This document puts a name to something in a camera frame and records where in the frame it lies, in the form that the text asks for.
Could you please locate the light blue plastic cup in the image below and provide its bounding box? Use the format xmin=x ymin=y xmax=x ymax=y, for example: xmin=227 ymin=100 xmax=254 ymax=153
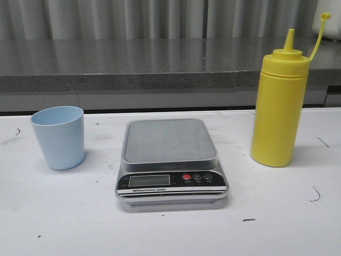
xmin=31 ymin=106 xmax=85 ymax=170

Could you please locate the yellow squeeze bottle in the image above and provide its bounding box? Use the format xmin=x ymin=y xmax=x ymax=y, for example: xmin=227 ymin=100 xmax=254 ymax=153
xmin=250 ymin=13 xmax=331 ymax=167

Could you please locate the silver digital kitchen scale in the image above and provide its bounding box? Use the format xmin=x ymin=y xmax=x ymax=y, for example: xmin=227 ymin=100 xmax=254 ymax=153
xmin=115 ymin=118 xmax=230 ymax=205

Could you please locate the grey stone counter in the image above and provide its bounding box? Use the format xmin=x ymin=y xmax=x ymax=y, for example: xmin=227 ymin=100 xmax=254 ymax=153
xmin=0 ymin=36 xmax=341 ymax=113

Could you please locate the white container on counter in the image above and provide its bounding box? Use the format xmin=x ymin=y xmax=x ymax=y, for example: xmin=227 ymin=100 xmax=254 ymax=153
xmin=312 ymin=0 xmax=341 ymax=41

